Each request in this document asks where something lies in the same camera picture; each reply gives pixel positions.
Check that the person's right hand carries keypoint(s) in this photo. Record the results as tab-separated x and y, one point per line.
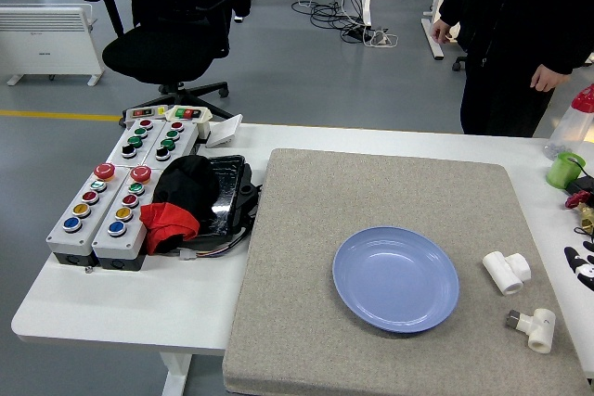
440	32

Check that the person's left hand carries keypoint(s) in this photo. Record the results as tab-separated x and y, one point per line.
547	78

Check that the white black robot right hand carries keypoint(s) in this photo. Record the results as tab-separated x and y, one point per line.
585	271

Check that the white tee fitting metal nut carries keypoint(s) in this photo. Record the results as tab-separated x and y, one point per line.
540	328

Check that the plain white tee pipe fitting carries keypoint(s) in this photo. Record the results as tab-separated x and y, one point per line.
502	274

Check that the blue round plate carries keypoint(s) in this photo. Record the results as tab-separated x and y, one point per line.
394	284

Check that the black chair wheel base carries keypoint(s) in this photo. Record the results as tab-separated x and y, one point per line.
459	63

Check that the clear bottle red cap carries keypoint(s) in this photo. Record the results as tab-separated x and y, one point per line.
573	129

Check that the person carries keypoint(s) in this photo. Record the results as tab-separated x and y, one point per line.
510	20

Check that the black power adapter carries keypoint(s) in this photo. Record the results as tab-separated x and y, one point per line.
582	184

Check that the green plastic cup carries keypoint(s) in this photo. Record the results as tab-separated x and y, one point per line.
561	171

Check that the grey-brown mat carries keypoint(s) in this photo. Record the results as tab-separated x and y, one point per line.
325	210

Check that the black plastic tray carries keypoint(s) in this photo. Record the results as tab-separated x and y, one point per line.
229	187

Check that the black office chair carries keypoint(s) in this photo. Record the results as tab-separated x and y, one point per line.
153	53

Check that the black cloth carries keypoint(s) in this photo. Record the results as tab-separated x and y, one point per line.
188	187

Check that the red cloth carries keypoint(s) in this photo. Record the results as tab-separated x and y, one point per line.
167	222

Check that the grey five-button control box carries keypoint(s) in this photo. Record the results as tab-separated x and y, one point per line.
76	224
121	229

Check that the white panel heater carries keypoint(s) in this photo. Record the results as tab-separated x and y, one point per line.
46	39

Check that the white table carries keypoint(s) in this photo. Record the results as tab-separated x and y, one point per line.
139	303

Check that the white desk frame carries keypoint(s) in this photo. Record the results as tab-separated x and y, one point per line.
434	34

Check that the white plastic wall switch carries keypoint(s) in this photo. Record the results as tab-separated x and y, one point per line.
223	131

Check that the white green-red switch box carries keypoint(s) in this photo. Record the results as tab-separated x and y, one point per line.
190	115

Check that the small grey switch panel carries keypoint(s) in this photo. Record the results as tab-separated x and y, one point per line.
141	113

